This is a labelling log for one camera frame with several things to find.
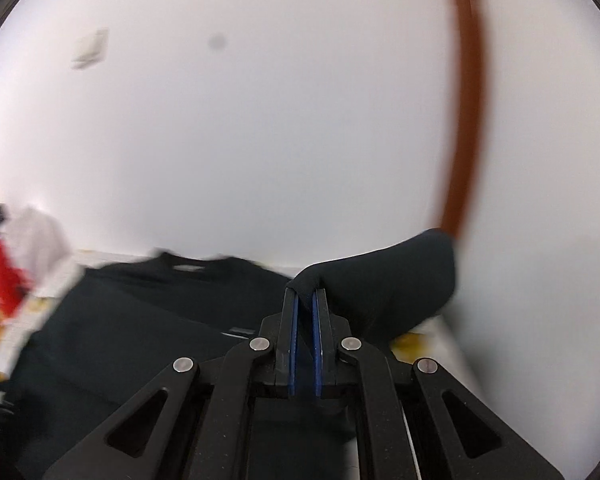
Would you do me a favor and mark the black long-sleeve sweatshirt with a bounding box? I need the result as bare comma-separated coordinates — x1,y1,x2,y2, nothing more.
7,230,455,479

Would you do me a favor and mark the fruit print table cover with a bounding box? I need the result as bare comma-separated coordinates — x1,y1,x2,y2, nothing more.
0,250,483,398

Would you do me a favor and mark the red paper gift bag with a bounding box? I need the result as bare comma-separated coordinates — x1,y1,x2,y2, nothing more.
0,241,28,318

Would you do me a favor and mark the white plastic bag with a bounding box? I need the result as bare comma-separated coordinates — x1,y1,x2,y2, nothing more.
0,207,71,290

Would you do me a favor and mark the brown wooden door frame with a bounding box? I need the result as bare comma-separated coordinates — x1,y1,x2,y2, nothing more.
440,0,488,240

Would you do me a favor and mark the white wall light switch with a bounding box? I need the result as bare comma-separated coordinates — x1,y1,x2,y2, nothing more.
71,28,109,70

